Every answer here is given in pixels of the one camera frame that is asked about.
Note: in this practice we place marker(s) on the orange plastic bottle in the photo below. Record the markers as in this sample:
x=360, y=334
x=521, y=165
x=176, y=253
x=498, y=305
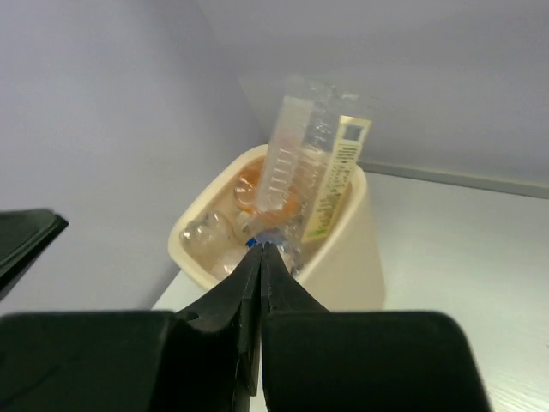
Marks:
x=244, y=194

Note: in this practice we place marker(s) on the cream plastic bin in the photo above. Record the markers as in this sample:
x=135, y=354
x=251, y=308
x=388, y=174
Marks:
x=344, y=273

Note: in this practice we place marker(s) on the blue cap blue label bottle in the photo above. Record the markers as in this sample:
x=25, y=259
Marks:
x=273, y=236

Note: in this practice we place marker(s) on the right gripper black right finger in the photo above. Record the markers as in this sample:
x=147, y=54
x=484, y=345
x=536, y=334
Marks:
x=317, y=360

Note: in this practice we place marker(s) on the clear unlabelled plastic bottle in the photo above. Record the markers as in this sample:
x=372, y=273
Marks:
x=228, y=262

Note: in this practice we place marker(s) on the red label clear bottle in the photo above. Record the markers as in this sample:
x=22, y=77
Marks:
x=207, y=236

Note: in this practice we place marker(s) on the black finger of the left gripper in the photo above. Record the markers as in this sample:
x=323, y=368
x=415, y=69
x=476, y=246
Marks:
x=25, y=234

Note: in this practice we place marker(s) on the white label clear bottle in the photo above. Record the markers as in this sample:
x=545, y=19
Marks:
x=314, y=147

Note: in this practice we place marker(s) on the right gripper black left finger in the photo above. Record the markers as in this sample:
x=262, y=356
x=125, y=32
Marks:
x=202, y=358

